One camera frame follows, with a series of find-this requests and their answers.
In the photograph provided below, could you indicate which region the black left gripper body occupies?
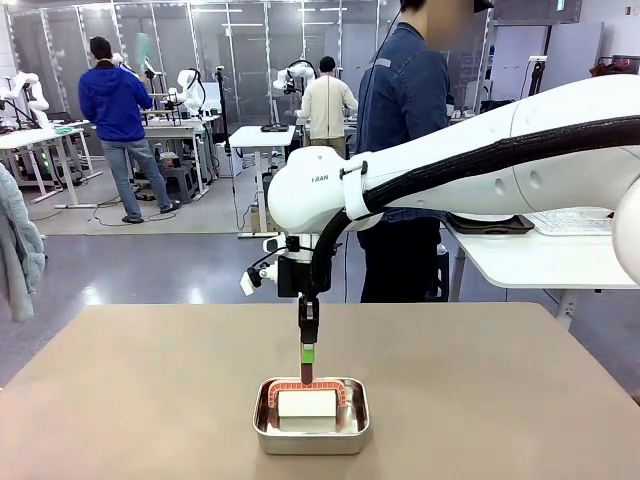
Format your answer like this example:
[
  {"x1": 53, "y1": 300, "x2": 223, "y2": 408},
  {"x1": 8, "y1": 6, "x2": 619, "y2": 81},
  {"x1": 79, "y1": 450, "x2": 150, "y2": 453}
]
[{"x1": 277, "y1": 257, "x2": 315, "y2": 298}]

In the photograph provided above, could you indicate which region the shiny rectangular metal tray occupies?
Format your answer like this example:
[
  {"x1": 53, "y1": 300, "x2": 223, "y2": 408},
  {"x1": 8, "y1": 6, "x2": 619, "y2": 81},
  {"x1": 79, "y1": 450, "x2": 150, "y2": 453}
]
[{"x1": 252, "y1": 377, "x2": 374, "y2": 456}]

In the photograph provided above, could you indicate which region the white background work table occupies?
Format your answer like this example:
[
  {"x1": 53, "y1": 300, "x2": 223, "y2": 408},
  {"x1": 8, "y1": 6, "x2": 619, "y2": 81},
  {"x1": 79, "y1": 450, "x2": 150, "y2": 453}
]
[
  {"x1": 227, "y1": 124, "x2": 298, "y2": 239},
  {"x1": 141, "y1": 115, "x2": 222, "y2": 197},
  {"x1": 0, "y1": 125, "x2": 104, "y2": 210}
]

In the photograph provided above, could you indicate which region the black plastic stool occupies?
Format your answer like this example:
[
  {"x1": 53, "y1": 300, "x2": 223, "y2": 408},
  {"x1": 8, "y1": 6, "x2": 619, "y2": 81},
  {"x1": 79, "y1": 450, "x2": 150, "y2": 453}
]
[{"x1": 158, "y1": 159, "x2": 197, "y2": 205}]

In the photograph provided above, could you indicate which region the black tripod pole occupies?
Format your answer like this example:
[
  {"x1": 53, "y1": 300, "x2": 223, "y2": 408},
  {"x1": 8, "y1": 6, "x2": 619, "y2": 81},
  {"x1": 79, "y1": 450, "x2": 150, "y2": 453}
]
[{"x1": 213, "y1": 65, "x2": 240, "y2": 234}]

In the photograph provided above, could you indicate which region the person in cream sweater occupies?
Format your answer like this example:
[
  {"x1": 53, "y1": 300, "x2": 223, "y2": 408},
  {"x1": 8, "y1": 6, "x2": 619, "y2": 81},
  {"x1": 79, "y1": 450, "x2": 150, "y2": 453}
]
[{"x1": 299, "y1": 55, "x2": 360, "y2": 159}]

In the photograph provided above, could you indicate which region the dark brown serving tray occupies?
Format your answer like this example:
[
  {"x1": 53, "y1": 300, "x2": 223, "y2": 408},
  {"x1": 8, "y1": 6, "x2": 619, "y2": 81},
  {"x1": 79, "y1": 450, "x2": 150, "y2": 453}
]
[{"x1": 446, "y1": 212, "x2": 536, "y2": 235}]

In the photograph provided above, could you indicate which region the person in denim jacket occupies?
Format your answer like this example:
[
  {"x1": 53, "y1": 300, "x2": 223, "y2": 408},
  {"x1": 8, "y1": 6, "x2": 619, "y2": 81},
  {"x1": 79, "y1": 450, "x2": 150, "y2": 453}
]
[{"x1": 355, "y1": 0, "x2": 497, "y2": 304}]

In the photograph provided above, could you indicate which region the white desk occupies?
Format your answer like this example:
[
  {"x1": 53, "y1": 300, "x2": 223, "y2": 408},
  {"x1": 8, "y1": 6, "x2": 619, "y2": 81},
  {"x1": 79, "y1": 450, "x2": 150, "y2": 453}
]
[{"x1": 442, "y1": 207, "x2": 640, "y2": 332}]

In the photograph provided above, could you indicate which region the person in blue hoodie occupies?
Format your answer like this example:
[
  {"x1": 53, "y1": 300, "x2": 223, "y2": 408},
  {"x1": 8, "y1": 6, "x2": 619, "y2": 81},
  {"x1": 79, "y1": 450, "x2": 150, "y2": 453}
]
[{"x1": 77, "y1": 35, "x2": 184, "y2": 225}]

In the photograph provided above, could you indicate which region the grey fleece jacket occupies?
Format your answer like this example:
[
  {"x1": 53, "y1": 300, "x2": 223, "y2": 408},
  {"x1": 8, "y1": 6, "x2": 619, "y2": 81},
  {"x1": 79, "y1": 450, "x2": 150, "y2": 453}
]
[{"x1": 0, "y1": 162, "x2": 48, "y2": 324}]

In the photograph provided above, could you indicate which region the white keyboard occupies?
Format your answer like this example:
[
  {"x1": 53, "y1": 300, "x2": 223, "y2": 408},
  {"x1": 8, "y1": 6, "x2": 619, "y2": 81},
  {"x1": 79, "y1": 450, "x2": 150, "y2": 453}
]
[{"x1": 524, "y1": 207, "x2": 617, "y2": 238}]

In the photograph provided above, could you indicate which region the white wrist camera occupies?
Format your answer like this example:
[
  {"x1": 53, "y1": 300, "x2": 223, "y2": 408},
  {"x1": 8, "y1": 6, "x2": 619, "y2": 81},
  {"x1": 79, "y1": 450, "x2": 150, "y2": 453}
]
[{"x1": 239, "y1": 267, "x2": 279, "y2": 297}]

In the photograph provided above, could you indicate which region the white strap on arm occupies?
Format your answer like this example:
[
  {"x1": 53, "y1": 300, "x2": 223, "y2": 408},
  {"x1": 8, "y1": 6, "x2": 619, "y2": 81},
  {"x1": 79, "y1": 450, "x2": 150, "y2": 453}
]
[{"x1": 340, "y1": 160, "x2": 384, "y2": 222}]

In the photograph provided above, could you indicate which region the black braided cable sleeve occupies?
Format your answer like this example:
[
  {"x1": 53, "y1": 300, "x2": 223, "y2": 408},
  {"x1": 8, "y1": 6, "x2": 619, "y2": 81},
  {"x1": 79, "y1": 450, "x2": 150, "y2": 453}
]
[{"x1": 309, "y1": 115, "x2": 640, "y2": 297}]

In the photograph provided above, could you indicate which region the thin black headset cable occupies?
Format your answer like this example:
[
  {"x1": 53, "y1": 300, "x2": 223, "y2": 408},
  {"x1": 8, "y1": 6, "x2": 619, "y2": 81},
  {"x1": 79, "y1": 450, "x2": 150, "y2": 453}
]
[{"x1": 367, "y1": 0, "x2": 407, "y2": 109}]

